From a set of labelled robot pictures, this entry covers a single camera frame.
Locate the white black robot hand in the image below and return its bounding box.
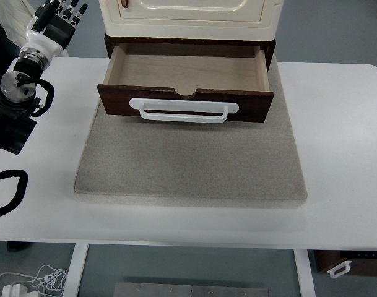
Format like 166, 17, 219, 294
19, 0, 88, 58

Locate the white cloth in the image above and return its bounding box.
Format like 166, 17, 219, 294
0, 0, 70, 58

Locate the beige fabric mat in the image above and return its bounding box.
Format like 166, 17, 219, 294
74, 61, 307, 208

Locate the black looped cable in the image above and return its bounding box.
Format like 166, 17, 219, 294
0, 169, 29, 218

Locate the brown box on floor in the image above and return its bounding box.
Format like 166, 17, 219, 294
314, 250, 377, 277

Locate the white right table leg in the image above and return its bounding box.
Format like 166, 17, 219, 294
293, 249, 316, 297

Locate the dark wooden drawer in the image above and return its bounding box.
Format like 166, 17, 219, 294
98, 43, 274, 123

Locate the white left table leg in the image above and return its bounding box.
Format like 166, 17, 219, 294
63, 243, 89, 297

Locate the white power adapter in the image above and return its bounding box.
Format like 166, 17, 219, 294
1, 283, 28, 297

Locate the small white handle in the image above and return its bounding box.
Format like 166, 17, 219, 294
326, 260, 352, 279

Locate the dark wooden cabinet base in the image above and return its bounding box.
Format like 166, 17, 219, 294
104, 34, 276, 70

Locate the white tangled cable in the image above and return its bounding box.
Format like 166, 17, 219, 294
0, 264, 68, 297

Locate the white table leg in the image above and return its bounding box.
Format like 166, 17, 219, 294
63, 243, 89, 297
293, 249, 316, 297

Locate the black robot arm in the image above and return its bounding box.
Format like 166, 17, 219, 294
0, 1, 88, 155

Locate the white drawer handle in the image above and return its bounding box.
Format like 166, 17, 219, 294
129, 98, 240, 124

